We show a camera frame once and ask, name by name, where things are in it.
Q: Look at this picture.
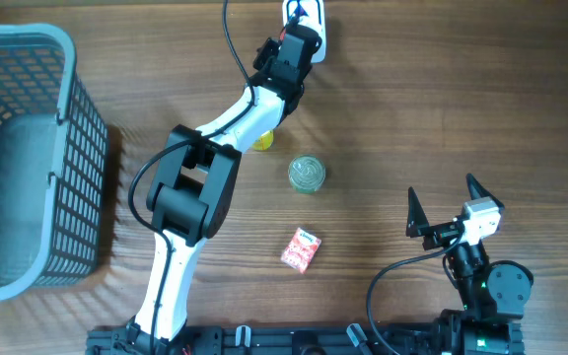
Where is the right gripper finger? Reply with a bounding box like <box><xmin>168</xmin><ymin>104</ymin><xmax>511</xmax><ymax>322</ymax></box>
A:
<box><xmin>463</xmin><ymin>174</ymin><xmax>503</xmax><ymax>213</ymax></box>
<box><xmin>405</xmin><ymin>187</ymin><xmax>429</xmax><ymax>238</ymax></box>

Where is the red tissue packet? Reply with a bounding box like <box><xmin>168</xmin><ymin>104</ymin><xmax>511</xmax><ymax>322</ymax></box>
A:
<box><xmin>280</xmin><ymin>228</ymin><xmax>321</xmax><ymax>274</ymax></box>

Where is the yellow lidded jar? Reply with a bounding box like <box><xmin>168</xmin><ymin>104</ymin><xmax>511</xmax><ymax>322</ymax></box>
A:
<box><xmin>251</xmin><ymin>130</ymin><xmax>274</xmax><ymax>151</ymax></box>

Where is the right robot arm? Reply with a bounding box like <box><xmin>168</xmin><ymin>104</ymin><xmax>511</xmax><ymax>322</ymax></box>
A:
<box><xmin>405</xmin><ymin>174</ymin><xmax>533</xmax><ymax>354</ymax></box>

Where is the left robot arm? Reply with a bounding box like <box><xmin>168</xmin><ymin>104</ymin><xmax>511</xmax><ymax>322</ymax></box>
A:
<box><xmin>128</xmin><ymin>22</ymin><xmax>325</xmax><ymax>354</ymax></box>

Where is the white barcode scanner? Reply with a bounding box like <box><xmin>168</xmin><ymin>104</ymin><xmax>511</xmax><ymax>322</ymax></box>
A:
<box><xmin>282</xmin><ymin>0</ymin><xmax>326</xmax><ymax>64</ymax></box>

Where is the grey plastic shopping basket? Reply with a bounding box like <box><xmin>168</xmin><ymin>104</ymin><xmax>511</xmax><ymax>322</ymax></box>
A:
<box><xmin>0</xmin><ymin>24</ymin><xmax>109</xmax><ymax>302</ymax></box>

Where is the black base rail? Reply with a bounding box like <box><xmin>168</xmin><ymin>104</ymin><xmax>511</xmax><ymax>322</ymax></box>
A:
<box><xmin>85</xmin><ymin>323</ymin><xmax>526</xmax><ymax>355</ymax></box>

